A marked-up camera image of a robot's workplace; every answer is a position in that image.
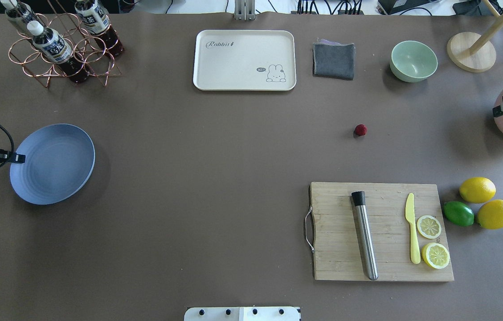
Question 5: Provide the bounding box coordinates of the copper wire bottle rack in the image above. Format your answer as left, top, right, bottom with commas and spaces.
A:
1, 0, 124, 88

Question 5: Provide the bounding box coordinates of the red strawberry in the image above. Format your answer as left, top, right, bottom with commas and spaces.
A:
354, 124, 368, 136

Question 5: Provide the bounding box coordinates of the cream rabbit tray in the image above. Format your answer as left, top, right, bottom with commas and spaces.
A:
192, 30, 297, 91

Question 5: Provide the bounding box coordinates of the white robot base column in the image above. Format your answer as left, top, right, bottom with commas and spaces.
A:
184, 305, 302, 321

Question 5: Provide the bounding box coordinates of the grey folded cloth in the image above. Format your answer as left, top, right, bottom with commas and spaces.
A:
312, 39, 356, 81

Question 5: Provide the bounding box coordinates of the tea bottle three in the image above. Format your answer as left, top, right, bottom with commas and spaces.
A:
0, 0, 41, 36

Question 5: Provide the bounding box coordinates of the tea bottle one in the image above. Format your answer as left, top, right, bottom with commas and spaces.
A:
27, 21, 89, 83

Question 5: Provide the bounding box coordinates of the yellow lemon far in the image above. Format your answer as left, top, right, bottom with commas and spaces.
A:
477, 199, 503, 229

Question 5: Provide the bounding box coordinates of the yellow lemon near bowl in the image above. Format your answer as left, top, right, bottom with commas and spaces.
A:
459, 177, 496, 204

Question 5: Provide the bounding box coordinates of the wooden cup stand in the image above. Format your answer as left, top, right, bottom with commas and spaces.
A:
446, 0, 503, 73

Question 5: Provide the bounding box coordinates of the lemon slice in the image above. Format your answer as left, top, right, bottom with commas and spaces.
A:
421, 243, 450, 269
416, 215, 442, 239

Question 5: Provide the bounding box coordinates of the green lime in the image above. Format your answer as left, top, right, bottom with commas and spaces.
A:
443, 201, 475, 227

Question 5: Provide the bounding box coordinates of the blue plate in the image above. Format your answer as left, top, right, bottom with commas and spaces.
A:
10, 123, 96, 205

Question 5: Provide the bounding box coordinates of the yellow plastic knife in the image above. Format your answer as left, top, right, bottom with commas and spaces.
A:
405, 193, 421, 264

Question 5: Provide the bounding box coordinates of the tea bottle two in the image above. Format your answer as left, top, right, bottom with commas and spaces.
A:
74, 0, 124, 58

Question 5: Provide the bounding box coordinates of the wooden cutting board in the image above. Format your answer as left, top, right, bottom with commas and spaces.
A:
310, 181, 454, 282

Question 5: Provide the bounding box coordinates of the steel muddler black tip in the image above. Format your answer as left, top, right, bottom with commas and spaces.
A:
351, 191, 378, 281

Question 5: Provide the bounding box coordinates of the green bowl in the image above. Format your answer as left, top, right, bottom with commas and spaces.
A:
389, 41, 438, 83

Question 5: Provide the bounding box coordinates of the lemon slice upper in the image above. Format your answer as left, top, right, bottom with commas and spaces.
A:
416, 215, 442, 239

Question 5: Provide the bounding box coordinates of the lemon slice lower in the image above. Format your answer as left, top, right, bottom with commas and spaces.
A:
421, 243, 450, 269

